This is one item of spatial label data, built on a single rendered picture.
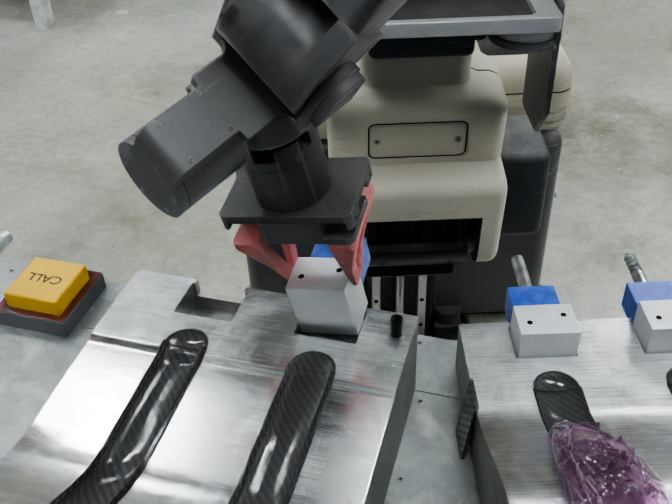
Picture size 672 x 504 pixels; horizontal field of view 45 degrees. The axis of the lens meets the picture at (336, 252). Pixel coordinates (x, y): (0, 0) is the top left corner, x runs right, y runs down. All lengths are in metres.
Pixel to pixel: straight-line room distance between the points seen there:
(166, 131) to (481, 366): 0.35
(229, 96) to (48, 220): 2.01
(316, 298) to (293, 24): 0.25
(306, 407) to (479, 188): 0.47
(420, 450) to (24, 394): 0.36
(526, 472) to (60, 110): 2.65
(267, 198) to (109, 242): 1.78
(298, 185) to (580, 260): 1.70
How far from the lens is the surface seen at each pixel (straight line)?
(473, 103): 1.00
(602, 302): 2.10
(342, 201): 0.57
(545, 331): 0.69
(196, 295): 0.74
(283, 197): 0.56
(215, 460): 0.60
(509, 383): 0.69
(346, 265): 0.60
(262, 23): 0.46
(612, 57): 3.31
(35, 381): 0.82
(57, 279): 0.86
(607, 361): 0.72
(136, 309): 0.72
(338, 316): 0.65
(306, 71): 0.45
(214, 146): 0.48
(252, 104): 0.49
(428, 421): 0.72
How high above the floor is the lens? 1.35
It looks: 38 degrees down
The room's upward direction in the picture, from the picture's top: 2 degrees counter-clockwise
